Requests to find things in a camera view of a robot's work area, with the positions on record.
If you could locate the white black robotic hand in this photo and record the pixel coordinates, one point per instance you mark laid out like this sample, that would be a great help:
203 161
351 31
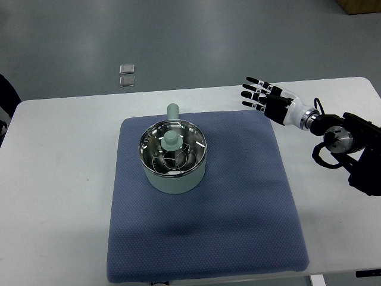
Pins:
277 104

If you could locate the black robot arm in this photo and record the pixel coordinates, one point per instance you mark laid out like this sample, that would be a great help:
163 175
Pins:
352 143

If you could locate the pale green cooking pot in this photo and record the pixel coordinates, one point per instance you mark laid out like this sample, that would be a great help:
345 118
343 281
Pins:
178 185

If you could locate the brown cardboard box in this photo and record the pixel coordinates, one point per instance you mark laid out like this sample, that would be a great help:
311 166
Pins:
354 7

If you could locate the blue textile mat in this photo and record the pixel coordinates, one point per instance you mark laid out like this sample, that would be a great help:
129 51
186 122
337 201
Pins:
241 219

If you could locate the lower metal floor plate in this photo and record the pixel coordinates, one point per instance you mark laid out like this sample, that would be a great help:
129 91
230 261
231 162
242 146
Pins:
127 81

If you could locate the metal floor plate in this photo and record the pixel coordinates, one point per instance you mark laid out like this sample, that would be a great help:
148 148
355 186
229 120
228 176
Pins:
127 81
127 69

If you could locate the upper metal floor plate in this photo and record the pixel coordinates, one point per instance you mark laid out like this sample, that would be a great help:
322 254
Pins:
127 69

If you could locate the dark object left edge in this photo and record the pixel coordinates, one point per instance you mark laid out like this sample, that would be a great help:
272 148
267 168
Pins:
9 102

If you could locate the black bracket under table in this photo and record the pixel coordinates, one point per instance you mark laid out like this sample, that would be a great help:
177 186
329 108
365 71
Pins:
368 273

